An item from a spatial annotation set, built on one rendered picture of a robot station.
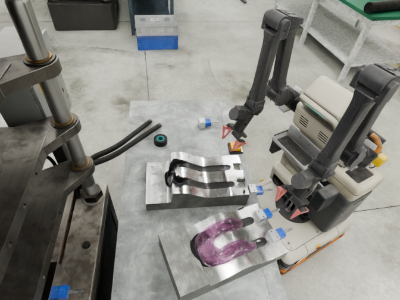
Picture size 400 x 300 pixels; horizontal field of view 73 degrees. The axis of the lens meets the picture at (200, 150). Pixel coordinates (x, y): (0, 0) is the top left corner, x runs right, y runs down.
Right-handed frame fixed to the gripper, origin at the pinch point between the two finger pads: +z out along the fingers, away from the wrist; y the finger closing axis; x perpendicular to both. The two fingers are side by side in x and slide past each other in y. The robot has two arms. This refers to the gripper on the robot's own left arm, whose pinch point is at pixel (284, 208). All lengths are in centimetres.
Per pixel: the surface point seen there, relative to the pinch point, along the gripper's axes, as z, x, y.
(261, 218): 12.7, 0.4, -4.8
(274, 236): 12.7, 0.3, 5.0
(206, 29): 5, 211, -368
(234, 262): 22.0, -20.3, 6.6
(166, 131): 25, -6, -84
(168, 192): 29, -27, -38
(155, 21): 23, 114, -366
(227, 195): 15.6, -6.6, -22.0
